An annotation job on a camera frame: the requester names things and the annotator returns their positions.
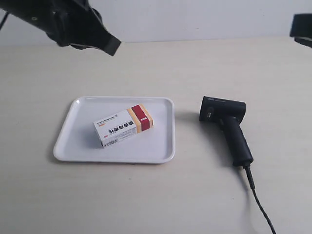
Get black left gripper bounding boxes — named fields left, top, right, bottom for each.
left=46, top=0, right=121, bottom=56

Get white red medicine box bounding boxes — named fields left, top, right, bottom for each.
left=93, top=104, right=154, bottom=148

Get black handheld barcode scanner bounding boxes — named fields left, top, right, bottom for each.
left=199, top=96, right=254, bottom=168

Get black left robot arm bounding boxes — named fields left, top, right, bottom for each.
left=0, top=0, right=121, bottom=56

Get white plastic tray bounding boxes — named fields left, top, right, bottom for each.
left=53, top=96, right=176, bottom=164

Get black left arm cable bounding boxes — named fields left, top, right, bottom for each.
left=0, top=11, right=8, bottom=31

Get black scanner cable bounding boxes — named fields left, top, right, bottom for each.
left=243, top=165, right=277, bottom=234

